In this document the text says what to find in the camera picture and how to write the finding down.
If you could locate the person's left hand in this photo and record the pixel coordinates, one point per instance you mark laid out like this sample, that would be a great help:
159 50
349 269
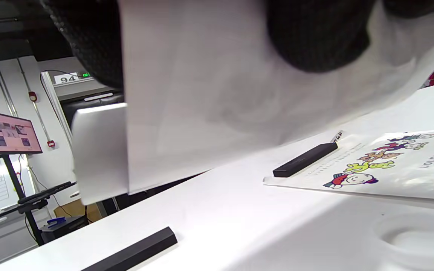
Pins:
315 34

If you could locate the white paper sheet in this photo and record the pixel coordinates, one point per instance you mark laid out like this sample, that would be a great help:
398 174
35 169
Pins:
209 94

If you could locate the small white label tag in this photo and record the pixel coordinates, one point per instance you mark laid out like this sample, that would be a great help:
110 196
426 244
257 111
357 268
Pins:
336 136

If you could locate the short black bar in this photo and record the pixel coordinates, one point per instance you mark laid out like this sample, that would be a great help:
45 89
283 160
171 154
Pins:
303 160

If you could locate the white cartoon print booklet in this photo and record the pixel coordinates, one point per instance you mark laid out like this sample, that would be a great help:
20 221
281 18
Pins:
401 169

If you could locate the white round dish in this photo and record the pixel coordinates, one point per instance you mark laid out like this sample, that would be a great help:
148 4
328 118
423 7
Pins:
420 239

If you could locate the white panel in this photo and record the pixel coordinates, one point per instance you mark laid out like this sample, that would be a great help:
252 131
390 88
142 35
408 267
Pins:
100 150

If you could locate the white number sign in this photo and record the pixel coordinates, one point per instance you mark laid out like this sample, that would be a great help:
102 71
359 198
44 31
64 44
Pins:
67 78

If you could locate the long black bar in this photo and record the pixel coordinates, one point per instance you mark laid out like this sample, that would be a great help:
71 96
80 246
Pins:
136 251

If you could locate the brown cardboard box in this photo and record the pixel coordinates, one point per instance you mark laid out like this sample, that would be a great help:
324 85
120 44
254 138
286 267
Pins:
77 210

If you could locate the black case with blue part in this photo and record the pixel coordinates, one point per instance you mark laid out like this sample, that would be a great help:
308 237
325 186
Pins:
64 226

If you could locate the monitor with pink screen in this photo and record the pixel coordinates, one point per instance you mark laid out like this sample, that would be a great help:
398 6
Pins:
9 132

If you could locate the black monitor stand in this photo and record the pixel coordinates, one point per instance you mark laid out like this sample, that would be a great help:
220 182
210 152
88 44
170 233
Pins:
25 203

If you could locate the red wall alarm box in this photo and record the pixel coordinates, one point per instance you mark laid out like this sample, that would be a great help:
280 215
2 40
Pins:
51 143
32 96

